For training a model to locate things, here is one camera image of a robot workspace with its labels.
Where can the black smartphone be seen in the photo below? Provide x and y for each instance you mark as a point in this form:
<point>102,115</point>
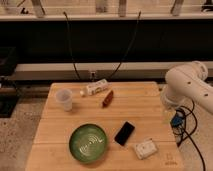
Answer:
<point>124,133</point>

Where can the black equipment left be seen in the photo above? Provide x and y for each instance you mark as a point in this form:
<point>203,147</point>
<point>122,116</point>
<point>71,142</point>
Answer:
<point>8,63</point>

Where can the white plastic bottle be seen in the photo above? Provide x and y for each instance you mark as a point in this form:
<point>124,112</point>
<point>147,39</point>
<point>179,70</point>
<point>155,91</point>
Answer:
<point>94,88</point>

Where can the brown snack bar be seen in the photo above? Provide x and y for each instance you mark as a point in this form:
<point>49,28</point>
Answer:
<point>108,99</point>

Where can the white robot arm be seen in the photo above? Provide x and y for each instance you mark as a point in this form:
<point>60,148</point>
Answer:
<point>187,81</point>

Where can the white rectangular box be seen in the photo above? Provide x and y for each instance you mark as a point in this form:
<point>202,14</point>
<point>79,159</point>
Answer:
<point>145,149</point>

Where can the green ceramic bowl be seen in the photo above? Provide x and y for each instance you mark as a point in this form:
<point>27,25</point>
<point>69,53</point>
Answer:
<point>88,143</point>

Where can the blue connector box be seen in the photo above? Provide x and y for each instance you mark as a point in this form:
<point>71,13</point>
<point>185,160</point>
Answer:
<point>177,120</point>

